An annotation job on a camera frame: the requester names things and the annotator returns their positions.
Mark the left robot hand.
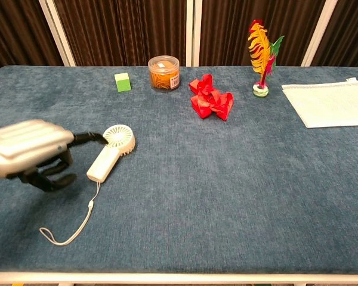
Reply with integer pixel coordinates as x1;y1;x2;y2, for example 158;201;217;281
0;119;110;193

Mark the white handheld fan with lanyard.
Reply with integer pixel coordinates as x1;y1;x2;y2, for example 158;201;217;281
39;124;137;247

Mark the brown pleated partition panel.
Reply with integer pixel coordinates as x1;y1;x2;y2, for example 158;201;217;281
0;0;63;75
199;0;326;67
53;0;187;67
311;0;358;67

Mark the green cube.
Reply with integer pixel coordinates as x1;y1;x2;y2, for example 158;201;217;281
113;72;132;92

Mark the clear jar of rubber bands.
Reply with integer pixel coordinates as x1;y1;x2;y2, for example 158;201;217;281
147;55;180;93

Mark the blue table cloth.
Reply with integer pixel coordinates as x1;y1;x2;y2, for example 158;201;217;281
0;65;358;275

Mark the red ribbon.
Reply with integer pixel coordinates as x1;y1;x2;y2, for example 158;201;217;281
189;73;234;122

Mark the feather shuttlecock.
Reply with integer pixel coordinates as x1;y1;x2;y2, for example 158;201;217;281
247;19;286;98

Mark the white partition post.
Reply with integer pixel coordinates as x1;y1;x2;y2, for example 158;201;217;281
38;0;77;67
185;0;203;67
300;0;338;67

